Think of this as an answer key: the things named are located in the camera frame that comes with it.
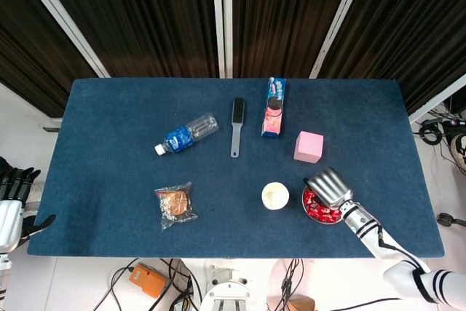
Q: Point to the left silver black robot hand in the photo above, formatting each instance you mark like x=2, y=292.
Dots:
x=9, y=223

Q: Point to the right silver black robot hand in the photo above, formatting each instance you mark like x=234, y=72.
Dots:
x=333, y=187

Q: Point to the red candy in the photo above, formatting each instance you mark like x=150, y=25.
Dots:
x=327, y=215
x=309, y=196
x=312, y=210

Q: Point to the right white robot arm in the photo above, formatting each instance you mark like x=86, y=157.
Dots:
x=364, y=221

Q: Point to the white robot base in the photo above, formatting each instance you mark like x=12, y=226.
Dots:
x=229, y=293

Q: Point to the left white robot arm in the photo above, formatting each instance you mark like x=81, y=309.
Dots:
x=3, y=274

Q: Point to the silver metal plate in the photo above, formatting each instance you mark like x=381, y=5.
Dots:
x=303, y=200

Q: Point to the white paper cup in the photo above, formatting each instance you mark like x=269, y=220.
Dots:
x=275, y=196

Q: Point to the pink foam cube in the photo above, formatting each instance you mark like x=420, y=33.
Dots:
x=308, y=145

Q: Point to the black bulky object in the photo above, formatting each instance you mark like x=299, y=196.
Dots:
x=3, y=164

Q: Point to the blue pink cookie box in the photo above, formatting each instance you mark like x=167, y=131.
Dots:
x=273, y=121

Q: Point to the blue table cloth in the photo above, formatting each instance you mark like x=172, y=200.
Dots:
x=109, y=180

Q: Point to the grey brush black bristles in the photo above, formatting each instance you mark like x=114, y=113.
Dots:
x=238, y=114

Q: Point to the brown wooden object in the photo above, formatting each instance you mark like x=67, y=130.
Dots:
x=302, y=305

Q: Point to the white black sneaker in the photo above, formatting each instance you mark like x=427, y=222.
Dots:
x=460, y=150

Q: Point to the orange device box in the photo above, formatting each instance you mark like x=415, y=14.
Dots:
x=147, y=280

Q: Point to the bread in clear wrapper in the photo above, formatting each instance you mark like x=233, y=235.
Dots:
x=175, y=202

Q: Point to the clear bottle blue label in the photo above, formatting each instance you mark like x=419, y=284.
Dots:
x=178, y=139

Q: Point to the dark pleated curtain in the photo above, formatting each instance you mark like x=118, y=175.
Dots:
x=284, y=16
x=418, y=34
x=29, y=52
x=145, y=16

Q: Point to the white frame post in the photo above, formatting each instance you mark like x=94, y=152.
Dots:
x=217, y=16
x=339, y=16
x=59, y=12
x=228, y=34
x=437, y=100

